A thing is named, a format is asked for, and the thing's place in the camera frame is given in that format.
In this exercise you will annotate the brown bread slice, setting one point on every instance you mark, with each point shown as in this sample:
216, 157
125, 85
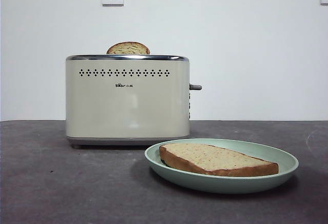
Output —
128, 48
216, 160

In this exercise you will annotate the pale green plate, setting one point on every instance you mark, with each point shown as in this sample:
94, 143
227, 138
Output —
229, 184

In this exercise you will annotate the cream steel toaster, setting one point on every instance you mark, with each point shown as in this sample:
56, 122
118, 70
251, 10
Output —
128, 111

